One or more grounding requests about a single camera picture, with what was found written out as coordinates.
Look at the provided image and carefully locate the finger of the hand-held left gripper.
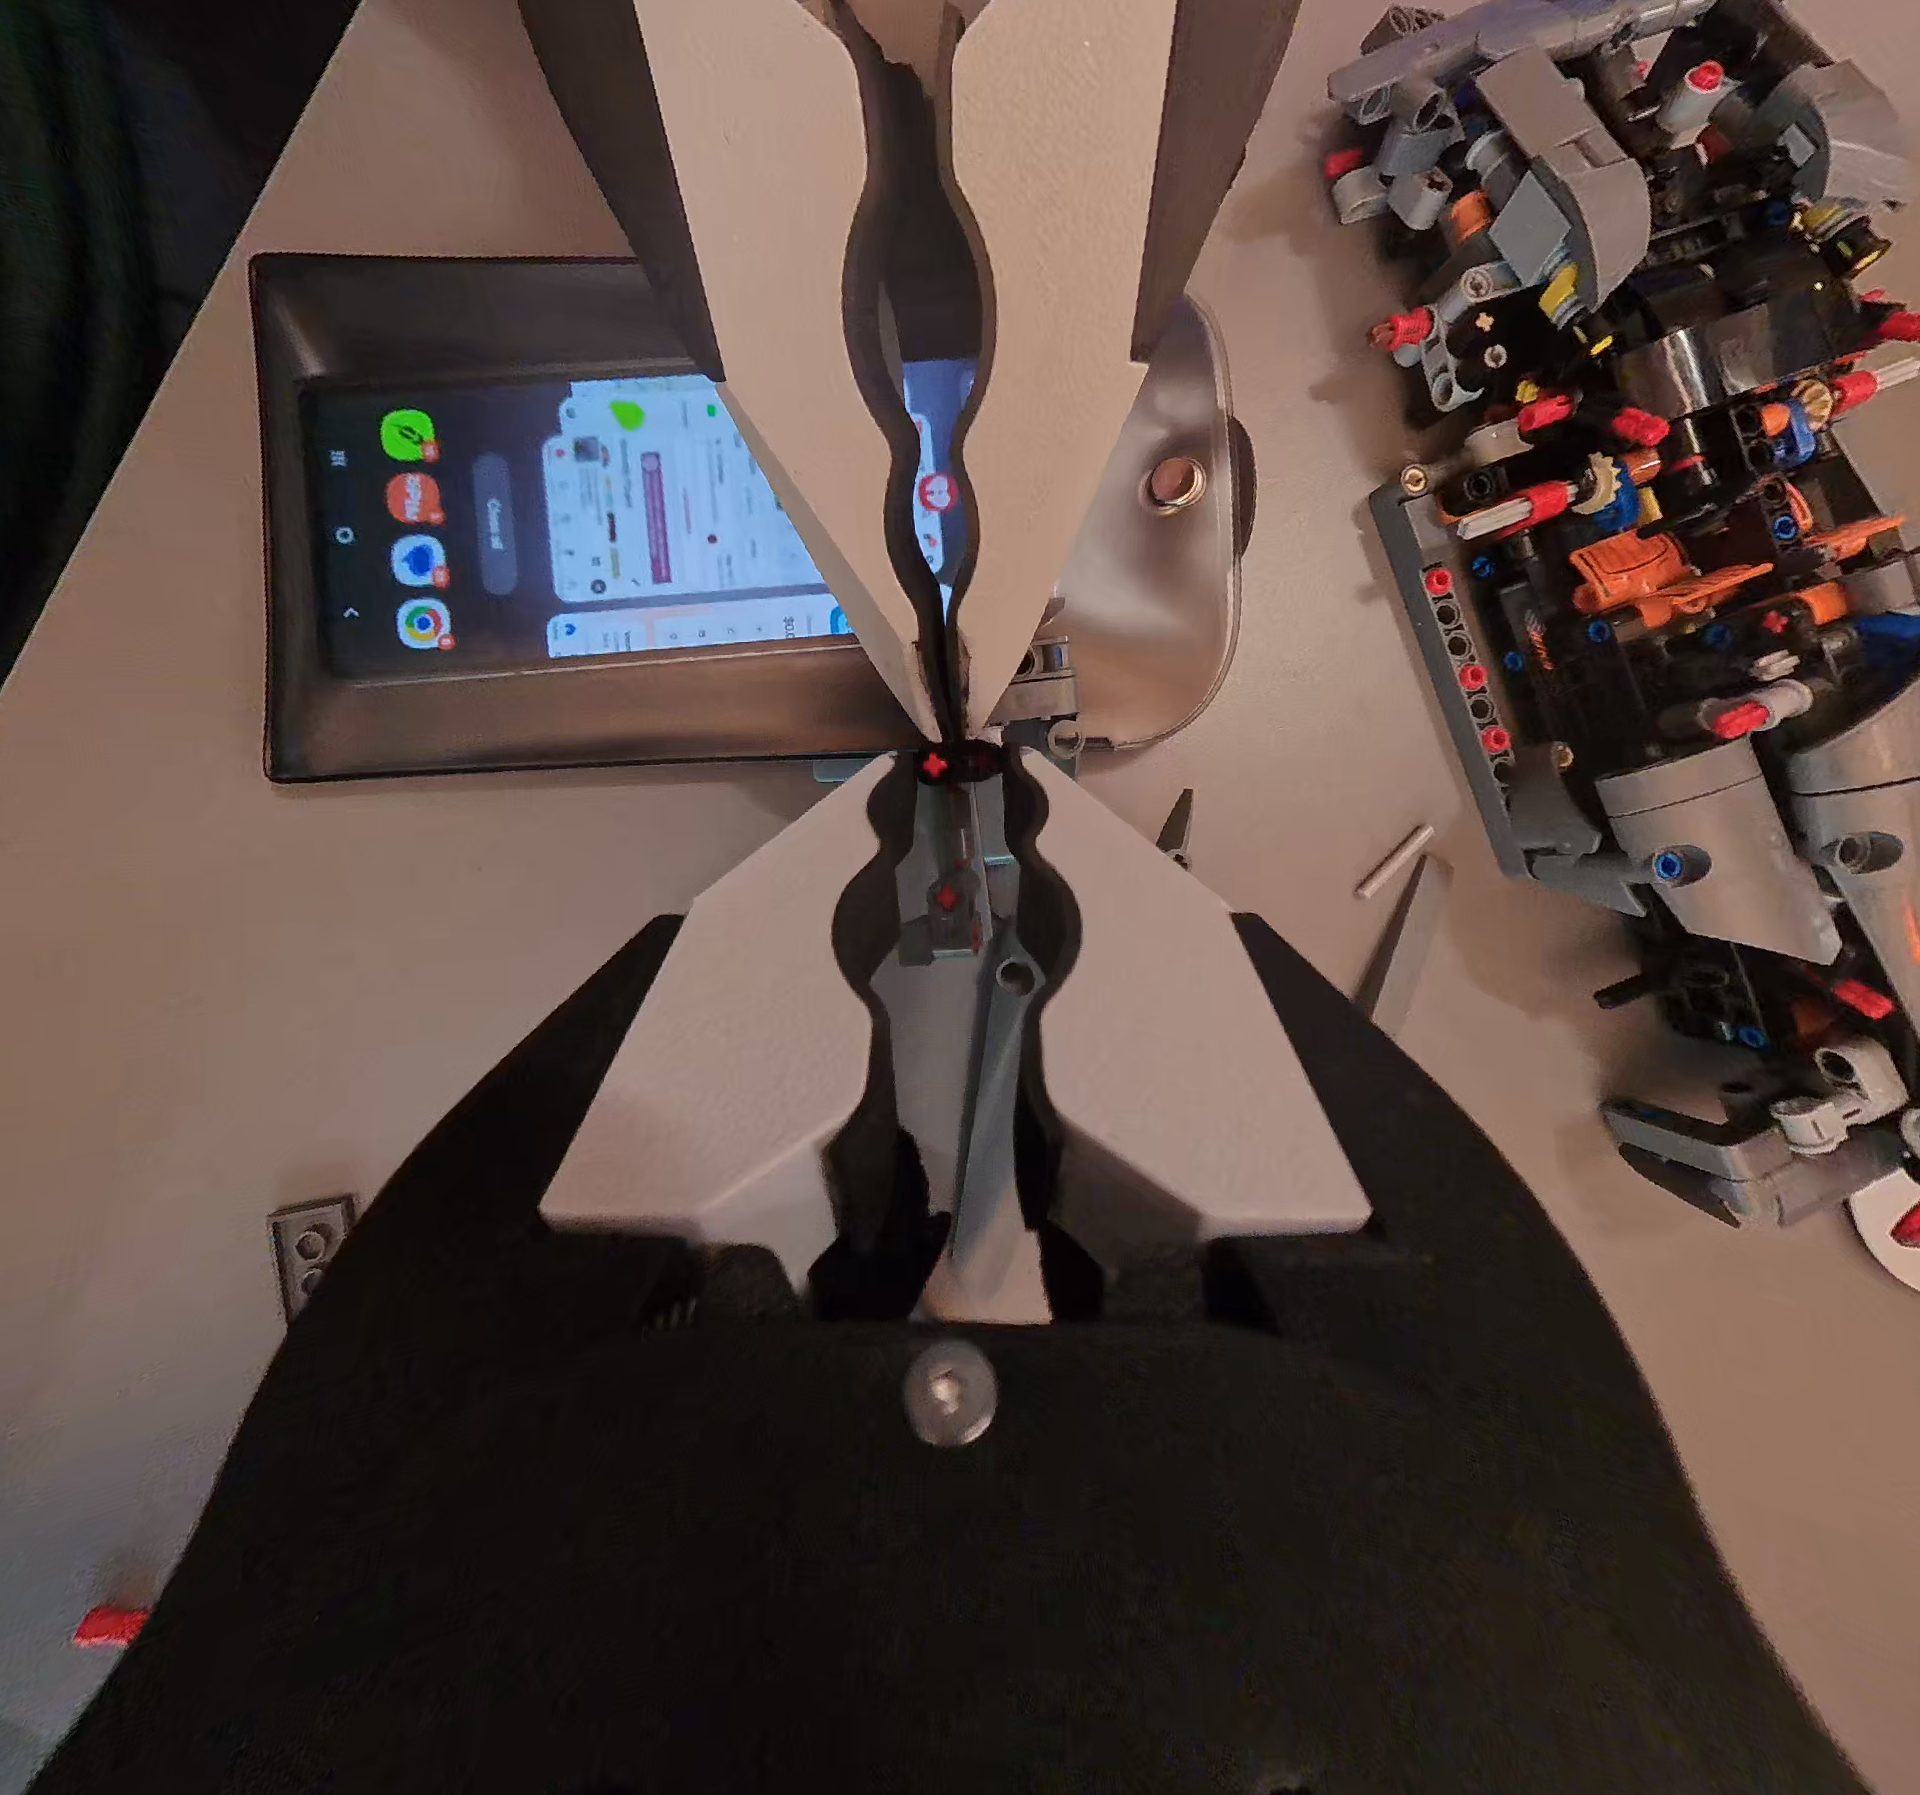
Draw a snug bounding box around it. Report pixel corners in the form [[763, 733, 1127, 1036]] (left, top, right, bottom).
[[628, 0, 955, 739], [937, 0, 1199, 732]]

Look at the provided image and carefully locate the long grey lego blade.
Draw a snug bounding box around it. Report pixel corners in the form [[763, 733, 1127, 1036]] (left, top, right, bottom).
[[945, 926, 1040, 1264]]

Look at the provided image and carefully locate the grey lego connector piece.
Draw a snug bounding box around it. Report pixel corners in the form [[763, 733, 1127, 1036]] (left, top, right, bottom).
[[1002, 639, 1086, 766]]

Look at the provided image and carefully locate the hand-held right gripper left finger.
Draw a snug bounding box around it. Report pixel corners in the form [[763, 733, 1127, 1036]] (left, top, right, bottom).
[[539, 752, 920, 1319]]

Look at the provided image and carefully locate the dark grey lego plate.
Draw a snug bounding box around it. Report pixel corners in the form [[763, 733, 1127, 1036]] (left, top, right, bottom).
[[267, 1191, 358, 1329]]

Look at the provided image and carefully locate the grey and black lego car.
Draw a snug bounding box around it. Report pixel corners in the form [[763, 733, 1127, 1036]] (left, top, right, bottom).
[[1325, 0, 1920, 1227]]

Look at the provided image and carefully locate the white book stand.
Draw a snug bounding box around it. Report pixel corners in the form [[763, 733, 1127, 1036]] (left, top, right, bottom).
[[1848, 1175, 1920, 1291]]

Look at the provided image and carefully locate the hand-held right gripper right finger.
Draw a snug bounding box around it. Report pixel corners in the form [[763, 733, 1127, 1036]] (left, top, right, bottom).
[[1002, 750, 1375, 1292]]

